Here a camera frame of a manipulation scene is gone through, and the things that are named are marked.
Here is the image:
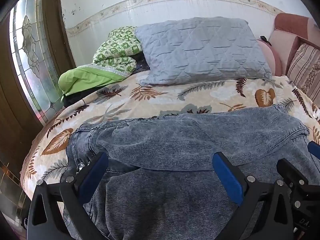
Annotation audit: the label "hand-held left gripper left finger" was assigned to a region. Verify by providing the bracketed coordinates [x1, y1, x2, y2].
[26, 151, 109, 240]

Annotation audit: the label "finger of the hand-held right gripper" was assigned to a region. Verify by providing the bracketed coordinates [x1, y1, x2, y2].
[307, 141, 320, 161]
[276, 158, 310, 188]

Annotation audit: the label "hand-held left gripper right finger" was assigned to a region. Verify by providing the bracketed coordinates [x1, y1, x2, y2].
[212, 151, 300, 240]

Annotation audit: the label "grey-blue denim pants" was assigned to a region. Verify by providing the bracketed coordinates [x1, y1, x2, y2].
[62, 105, 320, 240]

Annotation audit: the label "striped cushion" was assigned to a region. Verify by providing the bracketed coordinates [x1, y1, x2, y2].
[286, 42, 320, 103]

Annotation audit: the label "leaf print blanket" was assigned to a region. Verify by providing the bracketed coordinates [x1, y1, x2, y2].
[20, 76, 320, 210]

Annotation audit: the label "pink pillow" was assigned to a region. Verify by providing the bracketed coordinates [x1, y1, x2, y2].
[256, 39, 283, 77]

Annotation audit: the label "pink padded headboard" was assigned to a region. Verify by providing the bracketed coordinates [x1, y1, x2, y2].
[269, 12, 320, 77]

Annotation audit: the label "green patterned quilt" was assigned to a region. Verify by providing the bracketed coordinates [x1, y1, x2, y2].
[58, 26, 143, 103]

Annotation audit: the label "grey quilted pillow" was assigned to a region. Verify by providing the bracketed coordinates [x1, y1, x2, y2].
[135, 17, 273, 87]

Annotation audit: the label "stained glass door panel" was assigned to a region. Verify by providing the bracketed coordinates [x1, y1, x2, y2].
[9, 0, 64, 125]

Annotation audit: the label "brown wooden door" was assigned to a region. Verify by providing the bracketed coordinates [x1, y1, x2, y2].
[0, 0, 77, 205]

